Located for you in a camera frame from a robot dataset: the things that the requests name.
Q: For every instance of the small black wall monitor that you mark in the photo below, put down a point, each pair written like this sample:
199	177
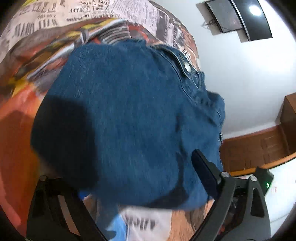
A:
224	15

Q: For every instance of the black wall television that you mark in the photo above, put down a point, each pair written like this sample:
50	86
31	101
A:
253	19

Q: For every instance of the wooden overhead cabinet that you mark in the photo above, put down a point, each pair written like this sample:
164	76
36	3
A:
288	121

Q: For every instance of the brown wooden door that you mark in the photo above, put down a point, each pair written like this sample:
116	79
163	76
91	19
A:
266	149

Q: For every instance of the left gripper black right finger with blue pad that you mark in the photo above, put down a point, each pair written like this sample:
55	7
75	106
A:
221	186

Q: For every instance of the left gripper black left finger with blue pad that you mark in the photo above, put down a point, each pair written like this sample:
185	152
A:
46	220

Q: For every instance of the newspaper print bed cover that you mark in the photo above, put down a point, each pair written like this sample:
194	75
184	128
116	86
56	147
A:
34	46

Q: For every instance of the blue denim jacket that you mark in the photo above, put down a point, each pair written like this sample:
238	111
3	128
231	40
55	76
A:
121	122

